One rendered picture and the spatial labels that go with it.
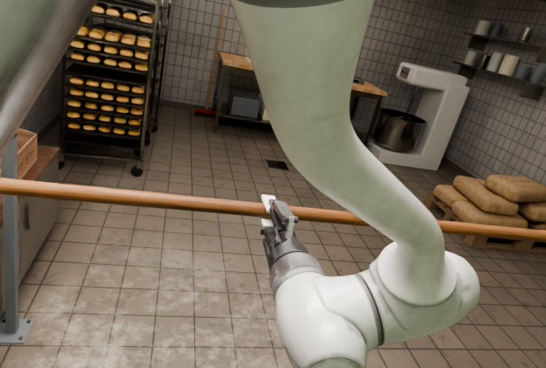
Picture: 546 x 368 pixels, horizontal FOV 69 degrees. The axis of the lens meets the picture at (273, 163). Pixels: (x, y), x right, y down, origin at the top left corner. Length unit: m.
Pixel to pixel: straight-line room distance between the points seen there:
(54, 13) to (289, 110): 0.17
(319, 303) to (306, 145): 0.30
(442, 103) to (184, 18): 3.55
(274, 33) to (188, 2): 5.43
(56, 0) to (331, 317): 0.45
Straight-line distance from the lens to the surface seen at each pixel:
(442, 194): 4.43
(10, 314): 2.21
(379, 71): 6.42
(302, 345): 0.55
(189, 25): 5.70
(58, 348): 2.19
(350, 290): 0.59
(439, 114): 5.75
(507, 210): 4.25
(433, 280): 0.56
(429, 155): 5.91
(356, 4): 0.26
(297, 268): 0.64
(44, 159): 2.49
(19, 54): 0.31
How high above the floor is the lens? 1.59
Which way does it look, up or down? 21 degrees down
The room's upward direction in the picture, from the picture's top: 13 degrees clockwise
